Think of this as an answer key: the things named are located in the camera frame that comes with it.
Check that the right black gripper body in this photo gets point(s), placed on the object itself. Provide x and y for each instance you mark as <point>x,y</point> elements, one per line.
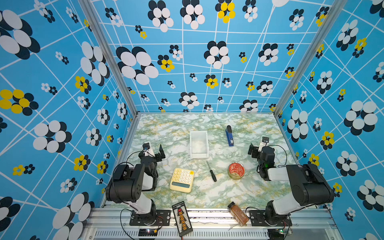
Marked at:
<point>256,151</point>

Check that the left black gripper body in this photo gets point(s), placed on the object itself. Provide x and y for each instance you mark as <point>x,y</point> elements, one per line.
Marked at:
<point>156,155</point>

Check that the black screwdriver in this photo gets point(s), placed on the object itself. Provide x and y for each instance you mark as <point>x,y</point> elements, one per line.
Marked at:
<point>212,172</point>

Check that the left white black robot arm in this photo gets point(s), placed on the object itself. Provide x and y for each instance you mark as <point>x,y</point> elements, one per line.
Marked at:
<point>128,183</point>

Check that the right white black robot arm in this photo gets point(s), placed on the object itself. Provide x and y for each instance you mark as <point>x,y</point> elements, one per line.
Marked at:
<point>308,186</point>

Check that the white plastic bin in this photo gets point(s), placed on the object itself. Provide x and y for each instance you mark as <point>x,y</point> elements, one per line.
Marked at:
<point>199,145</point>

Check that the red round tin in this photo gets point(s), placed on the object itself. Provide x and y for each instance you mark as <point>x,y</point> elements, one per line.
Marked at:
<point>236,171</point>

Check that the blue black stapler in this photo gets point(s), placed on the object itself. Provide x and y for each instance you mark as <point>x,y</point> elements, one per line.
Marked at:
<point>229,135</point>

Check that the yellow calculator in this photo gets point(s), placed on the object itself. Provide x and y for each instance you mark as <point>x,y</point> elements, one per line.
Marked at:
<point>182,180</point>

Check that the brown spice bottle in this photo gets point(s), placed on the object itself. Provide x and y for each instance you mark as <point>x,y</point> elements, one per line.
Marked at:
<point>238,214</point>

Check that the left controller board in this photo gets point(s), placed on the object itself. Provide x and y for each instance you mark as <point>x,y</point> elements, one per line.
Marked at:
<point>148,232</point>

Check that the controller board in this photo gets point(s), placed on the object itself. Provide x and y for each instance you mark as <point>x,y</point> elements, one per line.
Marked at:
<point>148,232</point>
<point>276,235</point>

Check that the right controller board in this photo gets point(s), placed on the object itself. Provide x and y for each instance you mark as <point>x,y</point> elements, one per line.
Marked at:
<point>276,235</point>

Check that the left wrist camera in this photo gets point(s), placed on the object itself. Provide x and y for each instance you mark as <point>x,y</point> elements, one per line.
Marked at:
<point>148,150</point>

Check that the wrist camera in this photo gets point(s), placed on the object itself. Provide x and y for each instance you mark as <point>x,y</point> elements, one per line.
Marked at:
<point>148,150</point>
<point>264,142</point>

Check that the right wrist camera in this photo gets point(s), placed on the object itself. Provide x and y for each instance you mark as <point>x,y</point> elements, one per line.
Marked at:
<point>264,142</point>

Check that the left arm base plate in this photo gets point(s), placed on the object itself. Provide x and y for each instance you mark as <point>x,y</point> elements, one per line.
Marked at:
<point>158,218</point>

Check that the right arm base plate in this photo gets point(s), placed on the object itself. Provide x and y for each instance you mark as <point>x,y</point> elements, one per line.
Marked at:
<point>260,218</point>

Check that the aluminium front rail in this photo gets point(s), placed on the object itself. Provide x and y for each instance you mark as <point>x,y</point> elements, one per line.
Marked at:
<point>212,224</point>

